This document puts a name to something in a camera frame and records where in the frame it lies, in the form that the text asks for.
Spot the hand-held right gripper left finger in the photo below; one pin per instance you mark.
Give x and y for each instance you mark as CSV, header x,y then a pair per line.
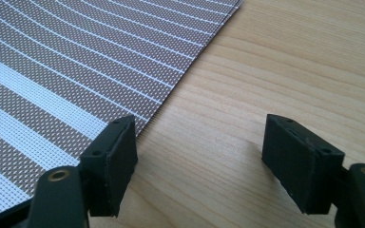
x,y
114,171

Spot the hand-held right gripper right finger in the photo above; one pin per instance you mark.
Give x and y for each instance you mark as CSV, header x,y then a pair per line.
x,y
301,167

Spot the brown white striped woven placemat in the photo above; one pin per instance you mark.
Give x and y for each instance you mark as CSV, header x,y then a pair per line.
x,y
76,63

